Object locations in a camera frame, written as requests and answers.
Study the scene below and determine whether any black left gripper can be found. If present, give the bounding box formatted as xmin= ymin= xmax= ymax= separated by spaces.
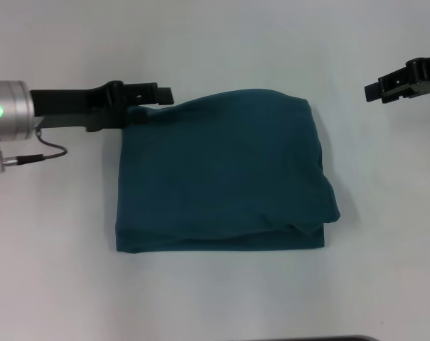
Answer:
xmin=29 ymin=80 xmax=175 ymax=134

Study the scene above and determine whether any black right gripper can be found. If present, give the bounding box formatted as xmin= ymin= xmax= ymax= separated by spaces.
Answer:
xmin=364 ymin=55 xmax=430 ymax=105

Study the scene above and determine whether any teal blue printed t-shirt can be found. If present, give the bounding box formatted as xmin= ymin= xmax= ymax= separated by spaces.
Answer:
xmin=114 ymin=87 xmax=342 ymax=254

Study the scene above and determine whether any thin black plug cable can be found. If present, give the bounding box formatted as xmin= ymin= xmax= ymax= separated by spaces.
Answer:
xmin=17 ymin=128 xmax=70 ymax=167

